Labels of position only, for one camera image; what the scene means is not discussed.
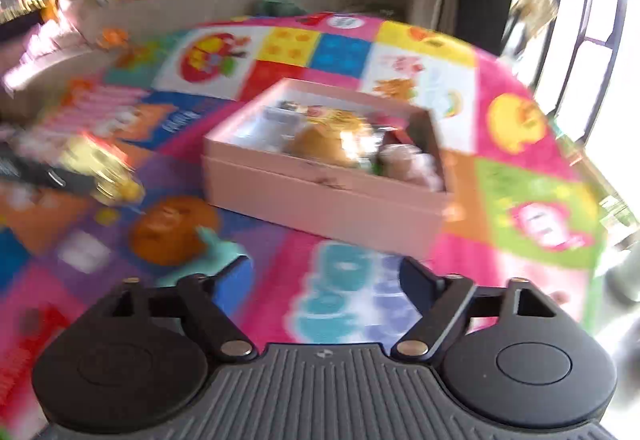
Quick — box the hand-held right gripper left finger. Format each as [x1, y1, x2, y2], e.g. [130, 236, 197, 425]
[107, 255, 258, 363]

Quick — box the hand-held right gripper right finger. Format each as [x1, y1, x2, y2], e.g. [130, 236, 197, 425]
[391, 257, 557, 363]

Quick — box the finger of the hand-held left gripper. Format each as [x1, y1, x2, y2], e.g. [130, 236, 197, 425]
[0, 152, 97, 197]

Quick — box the pink cardboard box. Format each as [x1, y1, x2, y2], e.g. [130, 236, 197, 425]
[202, 77, 457, 262]

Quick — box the bread bun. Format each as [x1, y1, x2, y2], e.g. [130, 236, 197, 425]
[284, 124, 362, 169]

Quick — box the colourful cartoon play mat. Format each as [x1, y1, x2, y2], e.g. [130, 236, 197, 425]
[0, 12, 609, 427]

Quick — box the orange brown round toy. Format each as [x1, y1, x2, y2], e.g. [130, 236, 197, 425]
[129, 196, 222, 267]

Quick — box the black window frame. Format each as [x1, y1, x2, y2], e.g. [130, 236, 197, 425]
[530, 0, 640, 156]

